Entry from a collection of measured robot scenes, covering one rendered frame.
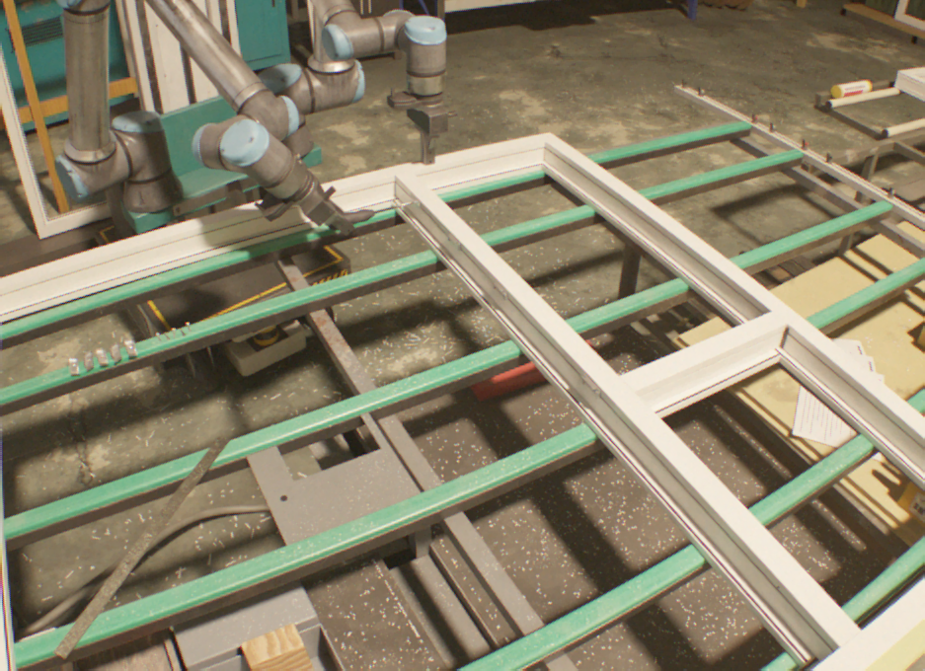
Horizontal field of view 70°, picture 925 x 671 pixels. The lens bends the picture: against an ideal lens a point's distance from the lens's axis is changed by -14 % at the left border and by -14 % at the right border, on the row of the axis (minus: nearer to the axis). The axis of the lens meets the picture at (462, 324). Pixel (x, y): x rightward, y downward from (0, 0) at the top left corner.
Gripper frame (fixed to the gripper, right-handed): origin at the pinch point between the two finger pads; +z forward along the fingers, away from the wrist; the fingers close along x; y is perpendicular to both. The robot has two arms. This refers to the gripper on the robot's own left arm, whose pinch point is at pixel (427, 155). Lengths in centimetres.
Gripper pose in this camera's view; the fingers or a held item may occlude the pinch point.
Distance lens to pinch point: 183.6
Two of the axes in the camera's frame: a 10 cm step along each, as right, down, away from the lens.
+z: 0.0, 7.8, 6.2
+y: 8.9, -2.9, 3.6
